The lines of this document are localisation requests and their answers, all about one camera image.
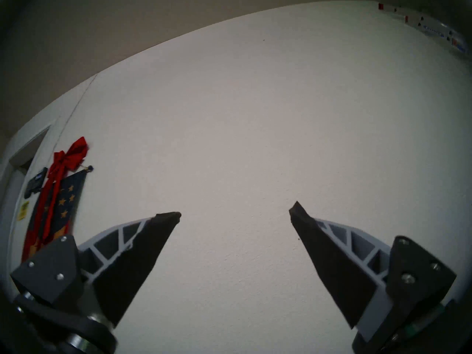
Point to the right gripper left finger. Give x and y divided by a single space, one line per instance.
129 261

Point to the red yellow striped flag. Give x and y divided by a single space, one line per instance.
70 202

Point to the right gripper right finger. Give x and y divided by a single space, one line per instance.
332 261

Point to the yellow warning sticker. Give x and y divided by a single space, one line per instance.
23 211

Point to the aluminium ladder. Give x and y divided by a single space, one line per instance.
435 28

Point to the red ribbon bow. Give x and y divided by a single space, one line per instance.
68 158

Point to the white door with frame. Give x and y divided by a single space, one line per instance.
10 202

